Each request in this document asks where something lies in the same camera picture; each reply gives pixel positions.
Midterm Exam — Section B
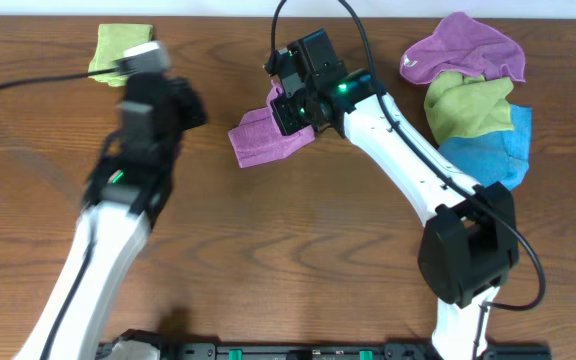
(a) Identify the crumpled blue cloth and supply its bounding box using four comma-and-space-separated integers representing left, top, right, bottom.
439, 105, 532, 190

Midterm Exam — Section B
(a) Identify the crumpled purple cloth at top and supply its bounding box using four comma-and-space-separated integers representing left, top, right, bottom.
400, 12, 526, 85

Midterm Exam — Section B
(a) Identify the folded light green cloth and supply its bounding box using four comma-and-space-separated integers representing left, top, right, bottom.
88, 24, 153, 73

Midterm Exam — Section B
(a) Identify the crumpled olive green cloth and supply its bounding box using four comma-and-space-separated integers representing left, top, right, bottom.
424, 72, 514, 145

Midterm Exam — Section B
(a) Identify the purple microfiber cloth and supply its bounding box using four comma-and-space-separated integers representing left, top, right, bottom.
228, 81, 315, 168

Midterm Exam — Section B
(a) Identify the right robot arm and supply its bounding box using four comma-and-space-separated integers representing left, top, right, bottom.
270, 72, 519, 359

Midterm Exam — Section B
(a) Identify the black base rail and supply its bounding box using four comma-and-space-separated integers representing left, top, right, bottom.
95, 329, 553, 360

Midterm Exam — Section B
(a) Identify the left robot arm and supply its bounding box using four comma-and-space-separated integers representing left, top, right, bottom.
16, 73, 207, 359

